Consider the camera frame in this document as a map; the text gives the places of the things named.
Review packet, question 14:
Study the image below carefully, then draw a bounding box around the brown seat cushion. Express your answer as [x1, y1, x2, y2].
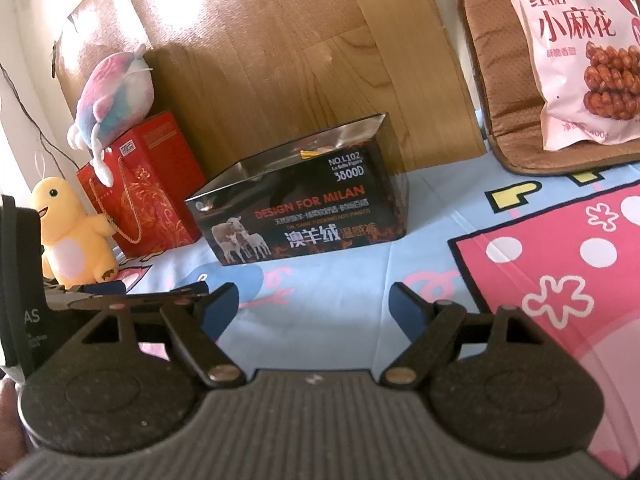
[455, 0, 640, 177]

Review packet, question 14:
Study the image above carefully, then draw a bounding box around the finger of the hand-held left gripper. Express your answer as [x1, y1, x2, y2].
[62, 281, 127, 311]
[115, 282, 210, 312]

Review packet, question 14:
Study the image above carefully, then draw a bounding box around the yellow plush toy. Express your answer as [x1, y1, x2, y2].
[28, 176, 120, 286]

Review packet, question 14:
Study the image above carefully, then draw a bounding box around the wooden headboard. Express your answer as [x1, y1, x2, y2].
[55, 0, 488, 173]

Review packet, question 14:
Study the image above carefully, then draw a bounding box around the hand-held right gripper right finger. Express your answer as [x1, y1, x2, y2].
[382, 282, 556, 388]

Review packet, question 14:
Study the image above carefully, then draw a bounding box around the red gift bag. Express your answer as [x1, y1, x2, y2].
[76, 111, 207, 258]

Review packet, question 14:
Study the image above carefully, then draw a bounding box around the black cable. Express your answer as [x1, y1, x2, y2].
[0, 60, 83, 173]

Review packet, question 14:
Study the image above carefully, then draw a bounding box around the pink snack bag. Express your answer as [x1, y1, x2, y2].
[480, 0, 640, 152]

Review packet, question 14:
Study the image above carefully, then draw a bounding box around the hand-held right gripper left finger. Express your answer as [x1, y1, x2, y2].
[82, 282, 247, 388]

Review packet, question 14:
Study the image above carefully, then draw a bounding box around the black sheep print box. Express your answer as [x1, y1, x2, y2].
[185, 112, 412, 266]

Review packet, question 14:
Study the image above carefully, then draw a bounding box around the white blue pink plush toy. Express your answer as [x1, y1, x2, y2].
[66, 44, 155, 187]

